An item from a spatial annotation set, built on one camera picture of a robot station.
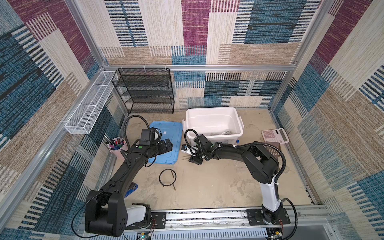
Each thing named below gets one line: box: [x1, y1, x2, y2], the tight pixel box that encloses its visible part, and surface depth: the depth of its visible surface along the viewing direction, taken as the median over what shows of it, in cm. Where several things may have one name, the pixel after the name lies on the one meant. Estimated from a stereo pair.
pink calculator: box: [261, 128, 290, 144], surface depth 104 cm
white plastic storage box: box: [182, 107, 245, 145], surface depth 102 cm
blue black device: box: [124, 182, 139, 198], surface depth 84 cm
